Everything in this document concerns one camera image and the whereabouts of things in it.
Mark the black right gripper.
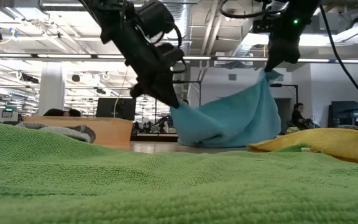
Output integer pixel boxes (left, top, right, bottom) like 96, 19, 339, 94
264, 29, 301, 73

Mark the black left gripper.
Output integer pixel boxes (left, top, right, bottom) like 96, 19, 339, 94
121, 29, 180, 109

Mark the blue microfiber towel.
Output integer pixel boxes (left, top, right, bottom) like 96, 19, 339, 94
170, 68, 284, 149

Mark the yellow microfiber towel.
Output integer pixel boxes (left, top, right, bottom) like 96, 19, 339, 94
247, 126, 358, 165

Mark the green microfiber towel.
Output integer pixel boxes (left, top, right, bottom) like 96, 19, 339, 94
0, 121, 358, 224

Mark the grey microfiber towel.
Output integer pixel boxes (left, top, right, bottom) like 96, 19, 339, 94
16, 121, 96, 144

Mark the black background monitor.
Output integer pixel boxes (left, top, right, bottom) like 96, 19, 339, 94
96, 97, 137, 121

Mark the tan cardboard bin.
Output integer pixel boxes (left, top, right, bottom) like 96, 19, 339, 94
23, 116, 134, 147

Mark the dark background monitor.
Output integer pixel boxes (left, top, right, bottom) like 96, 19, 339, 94
331, 100, 358, 127

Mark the long ceiling light bar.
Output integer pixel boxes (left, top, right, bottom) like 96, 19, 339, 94
0, 52, 358, 65

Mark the white building pillar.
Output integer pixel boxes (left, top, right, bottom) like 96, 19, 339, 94
39, 62, 65, 116

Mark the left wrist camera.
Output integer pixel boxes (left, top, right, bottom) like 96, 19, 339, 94
157, 43, 186, 74

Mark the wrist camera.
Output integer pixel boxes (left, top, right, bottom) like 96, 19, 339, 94
157, 43, 186, 74
252, 15, 281, 34

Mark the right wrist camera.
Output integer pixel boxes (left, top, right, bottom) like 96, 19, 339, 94
252, 15, 281, 34

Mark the black aluminium table frame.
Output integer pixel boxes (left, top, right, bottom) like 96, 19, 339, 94
131, 133, 180, 143

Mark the black right camera cable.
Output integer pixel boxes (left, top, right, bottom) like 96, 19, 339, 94
218, 0, 279, 19

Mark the thin black hanging cable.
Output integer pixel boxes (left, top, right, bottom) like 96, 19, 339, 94
318, 4, 358, 116

